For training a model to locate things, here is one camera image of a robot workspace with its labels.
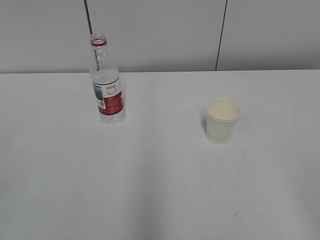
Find clear plastic water bottle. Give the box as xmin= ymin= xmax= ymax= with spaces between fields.
xmin=89 ymin=33 xmax=126 ymax=125

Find white paper cup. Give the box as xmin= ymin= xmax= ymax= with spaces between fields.
xmin=205 ymin=98 xmax=241 ymax=145

